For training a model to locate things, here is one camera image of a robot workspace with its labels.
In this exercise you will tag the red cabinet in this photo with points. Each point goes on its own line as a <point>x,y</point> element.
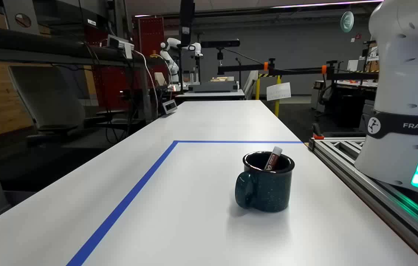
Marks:
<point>150,37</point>

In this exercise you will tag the aluminium rail frame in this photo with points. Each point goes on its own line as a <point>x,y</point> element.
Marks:
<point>365,186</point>

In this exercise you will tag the yellow post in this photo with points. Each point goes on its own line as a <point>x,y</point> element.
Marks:
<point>278,105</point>
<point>257,87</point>

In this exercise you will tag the white paper sign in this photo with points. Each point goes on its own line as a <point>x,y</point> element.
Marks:
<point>278,92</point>

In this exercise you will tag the dark green speckled mug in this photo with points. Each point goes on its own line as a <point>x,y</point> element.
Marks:
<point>268,192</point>

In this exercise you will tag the orange and white marker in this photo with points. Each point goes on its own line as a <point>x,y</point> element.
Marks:
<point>274,157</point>

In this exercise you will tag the grey chair back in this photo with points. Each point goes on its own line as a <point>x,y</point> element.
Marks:
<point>51,98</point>

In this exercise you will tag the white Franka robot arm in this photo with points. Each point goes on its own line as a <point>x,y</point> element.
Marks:
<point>405,74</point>

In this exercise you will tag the white power box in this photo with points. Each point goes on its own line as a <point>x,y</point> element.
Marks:
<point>122,45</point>

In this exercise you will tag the blue tape line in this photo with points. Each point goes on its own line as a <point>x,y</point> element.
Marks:
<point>135,194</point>

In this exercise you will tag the small grey display device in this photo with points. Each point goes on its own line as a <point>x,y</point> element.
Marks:
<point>169,107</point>

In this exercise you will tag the small white background robot arm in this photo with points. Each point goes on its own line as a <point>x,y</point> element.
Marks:
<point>172,61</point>

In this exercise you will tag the long black bar orange clamps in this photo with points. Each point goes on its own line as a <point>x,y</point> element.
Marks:
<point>297,70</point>

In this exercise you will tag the round teal wall clock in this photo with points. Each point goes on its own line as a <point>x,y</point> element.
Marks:
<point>348,21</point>

